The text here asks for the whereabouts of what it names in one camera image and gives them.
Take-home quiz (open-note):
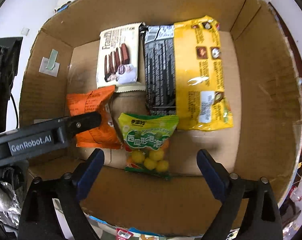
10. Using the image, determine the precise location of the orange snack packet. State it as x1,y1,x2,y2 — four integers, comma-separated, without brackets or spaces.
66,85,122,149

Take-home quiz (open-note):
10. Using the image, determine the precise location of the white Franzzi wafer pack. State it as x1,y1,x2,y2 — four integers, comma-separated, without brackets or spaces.
96,22,145,93

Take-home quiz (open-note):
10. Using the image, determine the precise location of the green gum ball packet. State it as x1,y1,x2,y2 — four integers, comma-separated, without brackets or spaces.
118,113,179,179

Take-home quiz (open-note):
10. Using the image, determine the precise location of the black yellow snack bag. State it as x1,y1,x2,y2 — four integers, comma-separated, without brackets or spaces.
140,16,233,132

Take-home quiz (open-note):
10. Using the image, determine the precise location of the red white snack packet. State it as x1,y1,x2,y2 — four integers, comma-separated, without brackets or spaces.
116,228,133,240

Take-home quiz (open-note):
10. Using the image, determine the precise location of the black cable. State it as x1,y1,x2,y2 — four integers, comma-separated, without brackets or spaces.
9,89,20,131

